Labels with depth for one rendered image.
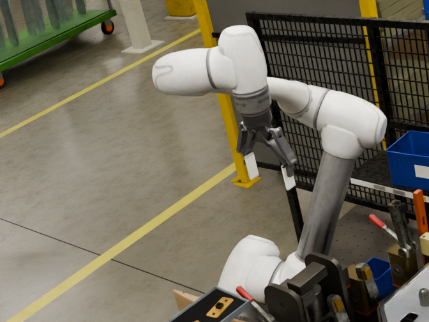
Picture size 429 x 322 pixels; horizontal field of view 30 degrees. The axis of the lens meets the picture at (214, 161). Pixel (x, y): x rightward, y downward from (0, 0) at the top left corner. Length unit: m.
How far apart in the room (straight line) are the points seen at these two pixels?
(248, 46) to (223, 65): 0.07
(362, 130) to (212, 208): 2.88
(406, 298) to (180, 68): 0.92
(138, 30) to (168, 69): 6.93
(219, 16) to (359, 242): 2.13
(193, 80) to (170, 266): 2.82
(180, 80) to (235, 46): 0.17
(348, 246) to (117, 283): 1.89
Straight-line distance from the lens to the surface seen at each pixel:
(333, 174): 2.45
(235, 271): 2.66
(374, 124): 2.38
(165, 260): 4.76
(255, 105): 1.95
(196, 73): 1.95
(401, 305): 2.32
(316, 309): 2.26
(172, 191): 5.53
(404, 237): 2.42
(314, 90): 2.43
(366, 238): 3.19
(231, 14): 4.80
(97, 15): 9.92
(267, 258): 2.65
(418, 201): 2.44
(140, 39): 8.93
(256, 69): 1.92
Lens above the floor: 2.40
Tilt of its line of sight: 24 degrees down
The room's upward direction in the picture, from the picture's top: 15 degrees counter-clockwise
